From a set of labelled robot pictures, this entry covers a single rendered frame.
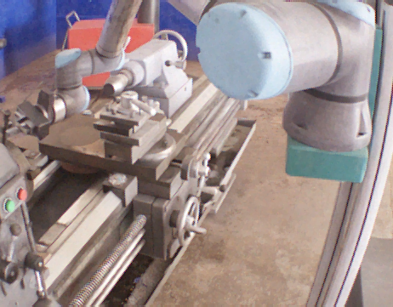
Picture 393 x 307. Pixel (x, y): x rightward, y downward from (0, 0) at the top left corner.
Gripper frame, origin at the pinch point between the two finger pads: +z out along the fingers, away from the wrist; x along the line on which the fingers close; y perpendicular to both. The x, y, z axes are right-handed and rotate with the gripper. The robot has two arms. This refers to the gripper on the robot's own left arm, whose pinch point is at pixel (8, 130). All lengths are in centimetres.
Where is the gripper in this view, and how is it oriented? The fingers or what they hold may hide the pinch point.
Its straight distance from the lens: 145.0
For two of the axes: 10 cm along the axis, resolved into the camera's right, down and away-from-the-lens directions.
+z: -5.6, 3.4, -7.6
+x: -7.7, -5.5, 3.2
